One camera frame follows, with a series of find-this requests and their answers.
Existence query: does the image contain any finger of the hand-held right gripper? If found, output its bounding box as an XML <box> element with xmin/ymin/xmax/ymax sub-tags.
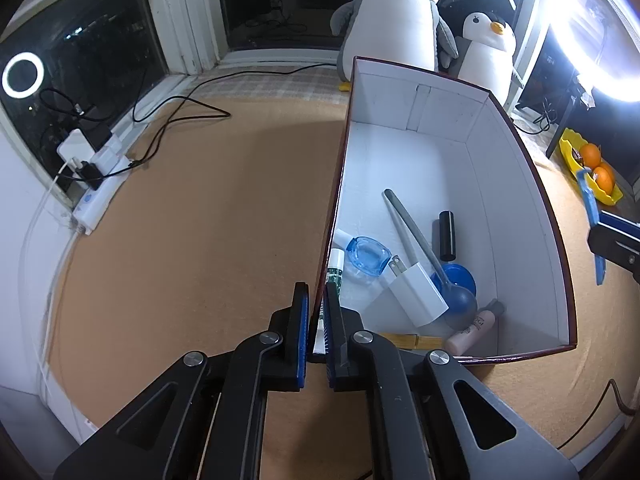
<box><xmin>575</xmin><ymin>167</ymin><xmax>640</xmax><ymax>234</ymax></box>
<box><xmin>587</xmin><ymin>226</ymin><xmax>640</xmax><ymax>287</ymax></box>

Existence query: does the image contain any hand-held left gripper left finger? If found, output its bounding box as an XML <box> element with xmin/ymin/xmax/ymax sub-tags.
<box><xmin>52</xmin><ymin>281</ymin><xmax>311</xmax><ymax>480</ymax></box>

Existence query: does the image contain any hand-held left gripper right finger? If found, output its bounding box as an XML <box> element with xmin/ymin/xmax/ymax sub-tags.
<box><xmin>322</xmin><ymin>282</ymin><xmax>581</xmax><ymax>480</ymax></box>

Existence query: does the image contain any white patterned lighter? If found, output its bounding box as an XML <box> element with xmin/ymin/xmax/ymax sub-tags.
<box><xmin>327</xmin><ymin>249</ymin><xmax>346</xmax><ymax>306</ymax></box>

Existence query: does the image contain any red cardboard box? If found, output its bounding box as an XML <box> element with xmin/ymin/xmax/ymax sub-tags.
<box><xmin>307</xmin><ymin>56</ymin><xmax>578</xmax><ymax>367</ymax></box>

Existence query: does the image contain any small blue clear bottle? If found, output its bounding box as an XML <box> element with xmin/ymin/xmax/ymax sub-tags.
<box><xmin>332</xmin><ymin>229</ymin><xmax>392</xmax><ymax>281</ymax></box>

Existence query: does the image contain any white wall charger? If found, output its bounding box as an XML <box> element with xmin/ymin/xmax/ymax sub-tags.
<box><xmin>382</xmin><ymin>255</ymin><xmax>449</xmax><ymax>328</ymax></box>

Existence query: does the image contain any grey metal spoon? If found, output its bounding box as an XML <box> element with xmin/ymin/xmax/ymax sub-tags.
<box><xmin>382</xmin><ymin>189</ymin><xmax>478</xmax><ymax>330</ymax></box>

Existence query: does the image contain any pink bottle with grey cap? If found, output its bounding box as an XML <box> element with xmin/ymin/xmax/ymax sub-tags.
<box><xmin>445</xmin><ymin>299</ymin><xmax>506</xmax><ymax>356</ymax></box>

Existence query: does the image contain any black tube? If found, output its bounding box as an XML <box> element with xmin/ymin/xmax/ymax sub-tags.
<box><xmin>439</xmin><ymin>211</ymin><xmax>457</xmax><ymax>261</ymax></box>

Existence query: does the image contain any yellow leaf-shaped bowl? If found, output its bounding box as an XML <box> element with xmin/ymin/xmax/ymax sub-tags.
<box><xmin>559</xmin><ymin>127</ymin><xmax>623</xmax><ymax>206</ymax></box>

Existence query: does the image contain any small penguin plush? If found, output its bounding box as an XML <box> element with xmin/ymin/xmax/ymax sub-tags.
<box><xmin>457</xmin><ymin>12</ymin><xmax>518</xmax><ymax>113</ymax></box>

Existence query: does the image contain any white power strip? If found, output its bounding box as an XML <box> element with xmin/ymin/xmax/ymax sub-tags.
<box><xmin>70</xmin><ymin>152</ymin><xmax>132</xmax><ymax>236</ymax></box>

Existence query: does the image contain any checked cloth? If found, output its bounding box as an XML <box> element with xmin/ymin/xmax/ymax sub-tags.
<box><xmin>120</xmin><ymin>62</ymin><xmax>351</xmax><ymax>111</ymax></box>

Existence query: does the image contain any large penguin plush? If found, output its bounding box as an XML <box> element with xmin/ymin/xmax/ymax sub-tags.
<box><xmin>330</xmin><ymin>0</ymin><xmax>460</xmax><ymax>93</ymax></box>

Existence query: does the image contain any black plug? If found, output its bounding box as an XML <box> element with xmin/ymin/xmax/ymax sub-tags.
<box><xmin>75</xmin><ymin>160</ymin><xmax>104</xmax><ymax>182</ymax></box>

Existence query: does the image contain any white power adapter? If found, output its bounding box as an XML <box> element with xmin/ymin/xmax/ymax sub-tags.
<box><xmin>56</xmin><ymin>129</ymin><xmax>98</xmax><ymax>171</ymax></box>

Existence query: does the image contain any black ring light cable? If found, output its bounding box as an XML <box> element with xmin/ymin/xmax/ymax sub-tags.
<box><xmin>517</xmin><ymin>95</ymin><xmax>557</xmax><ymax>136</ymax></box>

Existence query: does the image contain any white ring light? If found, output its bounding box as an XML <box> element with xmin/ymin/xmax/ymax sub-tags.
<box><xmin>542</xmin><ymin>0</ymin><xmax>640</xmax><ymax>103</ymax></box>

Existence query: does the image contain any white window frame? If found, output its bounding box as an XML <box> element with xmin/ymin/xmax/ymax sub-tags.
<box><xmin>0</xmin><ymin>0</ymin><xmax>566</xmax><ymax>221</ymax></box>

